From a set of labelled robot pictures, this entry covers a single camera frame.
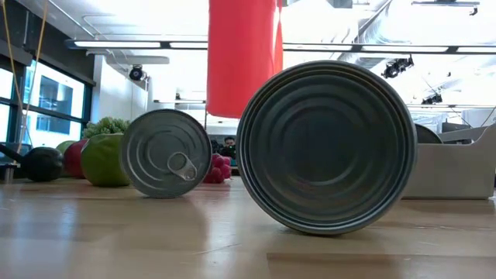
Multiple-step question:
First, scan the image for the red grape bunch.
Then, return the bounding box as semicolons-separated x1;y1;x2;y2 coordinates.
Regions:
203;153;233;185

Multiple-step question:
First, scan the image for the coral plastic sports bottle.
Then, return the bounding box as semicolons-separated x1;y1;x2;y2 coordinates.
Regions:
206;0;284;119

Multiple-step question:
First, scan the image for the yellowfin tuna can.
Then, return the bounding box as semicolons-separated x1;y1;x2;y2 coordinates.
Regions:
120;108;213;199

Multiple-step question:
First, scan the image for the green round fruit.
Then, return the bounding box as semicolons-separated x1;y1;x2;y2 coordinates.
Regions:
80;133;131;188

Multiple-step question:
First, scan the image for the dark red apple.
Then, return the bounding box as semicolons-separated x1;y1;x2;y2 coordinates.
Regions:
63;138;90;180

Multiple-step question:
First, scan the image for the labelled tin can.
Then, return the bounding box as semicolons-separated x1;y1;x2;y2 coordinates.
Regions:
415;123;443;145

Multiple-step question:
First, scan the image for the dark green avocado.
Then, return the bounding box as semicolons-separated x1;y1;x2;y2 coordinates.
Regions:
22;146;65;183

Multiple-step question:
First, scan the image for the grey tray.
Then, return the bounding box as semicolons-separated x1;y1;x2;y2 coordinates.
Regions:
402;123;496;201

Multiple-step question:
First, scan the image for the person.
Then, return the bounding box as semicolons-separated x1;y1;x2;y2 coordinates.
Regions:
219;135;238;160

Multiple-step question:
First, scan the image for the large tin can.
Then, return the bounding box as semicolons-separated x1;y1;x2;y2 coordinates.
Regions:
235;60;419;236

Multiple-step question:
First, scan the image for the green broccoli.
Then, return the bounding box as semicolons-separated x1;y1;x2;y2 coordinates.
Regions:
81;116;132;140

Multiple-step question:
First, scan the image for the long linear ceiling light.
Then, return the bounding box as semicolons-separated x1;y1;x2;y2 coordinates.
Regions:
65;38;496;54

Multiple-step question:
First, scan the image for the black ceiling spotlight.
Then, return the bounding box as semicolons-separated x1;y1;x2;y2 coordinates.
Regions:
381;56;415;80
421;91;444;105

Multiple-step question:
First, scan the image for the green pear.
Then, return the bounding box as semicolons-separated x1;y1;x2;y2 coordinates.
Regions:
55;139;77;156

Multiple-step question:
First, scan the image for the dark-framed window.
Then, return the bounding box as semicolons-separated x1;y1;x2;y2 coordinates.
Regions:
0;38;96;156

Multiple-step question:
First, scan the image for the black monitor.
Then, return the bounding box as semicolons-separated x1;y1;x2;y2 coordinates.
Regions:
441;122;472;133

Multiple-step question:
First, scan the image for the black dome ceiling camera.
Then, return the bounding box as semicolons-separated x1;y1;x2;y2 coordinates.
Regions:
129;64;146;82

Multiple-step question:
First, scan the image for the orange extension cable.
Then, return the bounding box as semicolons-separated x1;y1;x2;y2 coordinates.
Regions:
0;0;50;154

